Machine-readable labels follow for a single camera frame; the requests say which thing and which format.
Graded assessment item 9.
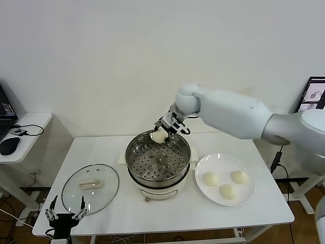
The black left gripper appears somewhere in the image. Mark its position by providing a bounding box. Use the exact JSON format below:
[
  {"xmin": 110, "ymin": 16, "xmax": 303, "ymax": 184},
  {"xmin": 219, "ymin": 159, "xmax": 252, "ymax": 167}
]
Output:
[{"xmin": 45, "ymin": 195, "xmax": 89, "ymax": 239}]

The white steamed baozi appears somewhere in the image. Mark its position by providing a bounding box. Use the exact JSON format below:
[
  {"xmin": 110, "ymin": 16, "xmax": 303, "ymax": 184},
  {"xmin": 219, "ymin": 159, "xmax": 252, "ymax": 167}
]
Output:
[
  {"xmin": 218, "ymin": 184, "xmax": 238, "ymax": 200},
  {"xmin": 151, "ymin": 130, "xmax": 170, "ymax": 144},
  {"xmin": 203, "ymin": 172, "xmax": 219, "ymax": 187},
  {"xmin": 230, "ymin": 170, "xmax": 248, "ymax": 185}
]

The round glass pot lid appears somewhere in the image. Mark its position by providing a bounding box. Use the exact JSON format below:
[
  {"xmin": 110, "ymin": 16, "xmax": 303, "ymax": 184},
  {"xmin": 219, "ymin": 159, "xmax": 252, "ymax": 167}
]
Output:
[{"xmin": 61, "ymin": 164, "xmax": 120, "ymax": 217}]

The black laptop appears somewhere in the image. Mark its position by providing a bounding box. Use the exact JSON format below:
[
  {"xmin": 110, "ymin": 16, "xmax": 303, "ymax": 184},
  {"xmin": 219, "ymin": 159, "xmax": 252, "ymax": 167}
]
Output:
[{"xmin": 0, "ymin": 83, "xmax": 19, "ymax": 140}]

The stainless steel steamer pot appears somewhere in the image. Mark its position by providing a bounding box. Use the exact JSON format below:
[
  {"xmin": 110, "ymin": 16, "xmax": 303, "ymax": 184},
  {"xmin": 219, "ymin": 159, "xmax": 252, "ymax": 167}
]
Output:
[{"xmin": 125, "ymin": 129, "xmax": 191, "ymax": 186}]

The white electric cooking pot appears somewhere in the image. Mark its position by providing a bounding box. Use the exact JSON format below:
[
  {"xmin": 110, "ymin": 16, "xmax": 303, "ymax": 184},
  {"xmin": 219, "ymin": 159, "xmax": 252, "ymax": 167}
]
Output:
[{"xmin": 118, "ymin": 146, "xmax": 198, "ymax": 204}]

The white side desk with label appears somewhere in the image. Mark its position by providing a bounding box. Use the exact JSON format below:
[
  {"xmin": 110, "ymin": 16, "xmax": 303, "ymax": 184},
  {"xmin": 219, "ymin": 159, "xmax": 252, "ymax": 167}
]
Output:
[{"xmin": 253, "ymin": 132, "xmax": 325, "ymax": 216}]

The white table frame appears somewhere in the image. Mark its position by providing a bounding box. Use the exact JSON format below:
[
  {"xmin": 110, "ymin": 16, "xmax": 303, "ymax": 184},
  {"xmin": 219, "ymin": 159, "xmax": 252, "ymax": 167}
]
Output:
[{"xmin": 52, "ymin": 225, "xmax": 274, "ymax": 244}]

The black cable with adapter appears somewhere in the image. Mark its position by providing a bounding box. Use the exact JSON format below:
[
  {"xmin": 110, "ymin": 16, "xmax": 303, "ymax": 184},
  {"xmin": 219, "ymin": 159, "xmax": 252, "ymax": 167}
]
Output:
[{"xmin": 270, "ymin": 144, "xmax": 290, "ymax": 203}]

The thin black dongle cable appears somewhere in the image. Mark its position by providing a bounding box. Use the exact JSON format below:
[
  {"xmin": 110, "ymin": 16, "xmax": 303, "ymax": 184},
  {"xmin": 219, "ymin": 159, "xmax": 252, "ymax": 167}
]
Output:
[{"xmin": 11, "ymin": 124, "xmax": 45, "ymax": 137}]

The grey laptop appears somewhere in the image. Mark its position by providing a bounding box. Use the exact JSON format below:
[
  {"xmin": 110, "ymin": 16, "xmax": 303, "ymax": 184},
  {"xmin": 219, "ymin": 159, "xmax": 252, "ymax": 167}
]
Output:
[{"xmin": 296, "ymin": 76, "xmax": 325, "ymax": 114}]

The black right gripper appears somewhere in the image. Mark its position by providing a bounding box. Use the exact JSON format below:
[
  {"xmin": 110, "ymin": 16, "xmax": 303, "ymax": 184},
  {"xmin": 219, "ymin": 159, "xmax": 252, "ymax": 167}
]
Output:
[{"xmin": 153, "ymin": 112, "xmax": 186, "ymax": 140}]

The white round plate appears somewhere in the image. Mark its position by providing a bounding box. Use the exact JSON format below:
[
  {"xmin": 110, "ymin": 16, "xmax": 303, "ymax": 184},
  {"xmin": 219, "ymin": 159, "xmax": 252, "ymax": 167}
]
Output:
[{"xmin": 194, "ymin": 153, "xmax": 255, "ymax": 207}]

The black computer mouse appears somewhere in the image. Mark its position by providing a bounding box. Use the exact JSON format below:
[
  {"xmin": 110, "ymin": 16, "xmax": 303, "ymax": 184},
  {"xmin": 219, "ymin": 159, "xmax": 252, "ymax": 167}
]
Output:
[{"xmin": 0, "ymin": 137, "xmax": 20, "ymax": 156}]

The white floor cable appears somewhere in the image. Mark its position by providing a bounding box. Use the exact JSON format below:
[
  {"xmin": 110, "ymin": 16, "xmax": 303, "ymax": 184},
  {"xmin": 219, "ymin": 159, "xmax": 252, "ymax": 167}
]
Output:
[{"xmin": 0, "ymin": 208, "xmax": 39, "ymax": 227}]

